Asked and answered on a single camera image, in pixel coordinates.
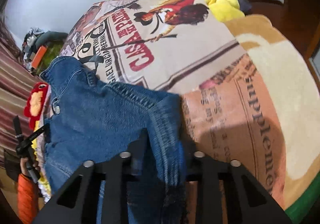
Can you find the orange box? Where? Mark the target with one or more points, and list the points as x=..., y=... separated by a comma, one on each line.
x=38, y=56

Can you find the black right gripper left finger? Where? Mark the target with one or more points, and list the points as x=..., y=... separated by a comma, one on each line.
x=97, y=190

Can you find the left hand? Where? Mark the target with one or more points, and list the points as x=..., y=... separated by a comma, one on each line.
x=24, y=168

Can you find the beige brown fleece blanket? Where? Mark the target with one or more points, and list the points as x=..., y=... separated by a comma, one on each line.
x=295, y=96

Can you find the blue denim jacket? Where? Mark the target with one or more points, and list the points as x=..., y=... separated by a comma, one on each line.
x=95, y=121

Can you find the yellow fleece blanket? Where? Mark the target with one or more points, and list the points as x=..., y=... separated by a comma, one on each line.
x=220, y=1

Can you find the orange left sleeve forearm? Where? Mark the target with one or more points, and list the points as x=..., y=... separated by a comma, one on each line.
x=27, y=199

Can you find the cluttered green covered table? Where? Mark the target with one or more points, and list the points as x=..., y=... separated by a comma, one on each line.
x=37, y=37

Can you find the striped maroon curtain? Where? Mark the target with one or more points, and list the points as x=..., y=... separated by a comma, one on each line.
x=16, y=86

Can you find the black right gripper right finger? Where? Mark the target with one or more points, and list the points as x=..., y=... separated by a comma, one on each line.
x=229, y=192

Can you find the red plush toy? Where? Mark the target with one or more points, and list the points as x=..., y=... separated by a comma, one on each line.
x=35, y=103

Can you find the newspaper print bed blanket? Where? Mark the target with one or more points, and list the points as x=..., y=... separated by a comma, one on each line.
x=178, y=46

